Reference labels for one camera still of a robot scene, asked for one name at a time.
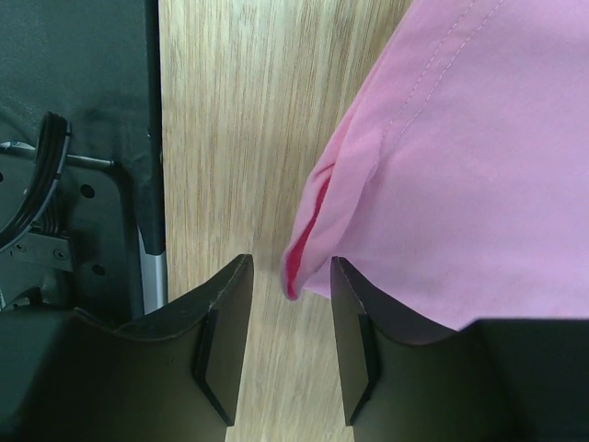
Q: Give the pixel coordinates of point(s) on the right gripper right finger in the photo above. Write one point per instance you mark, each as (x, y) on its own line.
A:
(407, 378)

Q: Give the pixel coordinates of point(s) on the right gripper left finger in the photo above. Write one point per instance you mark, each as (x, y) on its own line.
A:
(171, 375)

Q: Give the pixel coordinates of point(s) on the pink t shirt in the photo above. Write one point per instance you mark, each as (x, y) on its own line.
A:
(457, 181)

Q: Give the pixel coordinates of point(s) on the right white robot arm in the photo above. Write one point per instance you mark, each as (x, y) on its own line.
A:
(83, 360)

